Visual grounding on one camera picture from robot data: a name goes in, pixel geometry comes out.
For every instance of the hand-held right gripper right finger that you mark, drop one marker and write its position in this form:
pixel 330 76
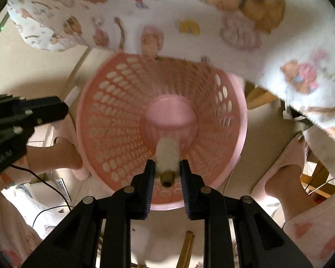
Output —
pixel 187 201

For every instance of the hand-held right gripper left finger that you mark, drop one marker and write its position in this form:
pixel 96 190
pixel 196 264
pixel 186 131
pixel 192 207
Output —
pixel 149 198

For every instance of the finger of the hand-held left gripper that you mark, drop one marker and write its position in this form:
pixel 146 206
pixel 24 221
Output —
pixel 47 110

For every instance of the pink perforated plastic basket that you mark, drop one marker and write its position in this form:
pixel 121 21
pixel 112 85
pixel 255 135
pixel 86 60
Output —
pixel 114 103

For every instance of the person's left leg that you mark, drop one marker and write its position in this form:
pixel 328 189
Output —
pixel 55 153

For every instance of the person's leg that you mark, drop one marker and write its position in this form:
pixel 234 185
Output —
pixel 55 153
pixel 287 184

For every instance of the wooden stick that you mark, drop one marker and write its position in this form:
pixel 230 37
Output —
pixel 185 248

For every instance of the white plastic bag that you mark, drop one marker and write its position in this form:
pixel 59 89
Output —
pixel 22 201

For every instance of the white power strip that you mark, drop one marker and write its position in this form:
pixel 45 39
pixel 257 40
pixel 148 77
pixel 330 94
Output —
pixel 60 185

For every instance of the pink slipper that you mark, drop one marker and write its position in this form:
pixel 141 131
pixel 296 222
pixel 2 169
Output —
pixel 282 153
pixel 82 174

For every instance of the person's right leg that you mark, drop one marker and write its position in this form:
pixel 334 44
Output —
pixel 287 184

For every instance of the pink printed pajamas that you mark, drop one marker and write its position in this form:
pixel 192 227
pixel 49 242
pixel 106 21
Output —
pixel 318 229

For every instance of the bear print white blanket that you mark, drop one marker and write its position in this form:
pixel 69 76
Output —
pixel 184 0

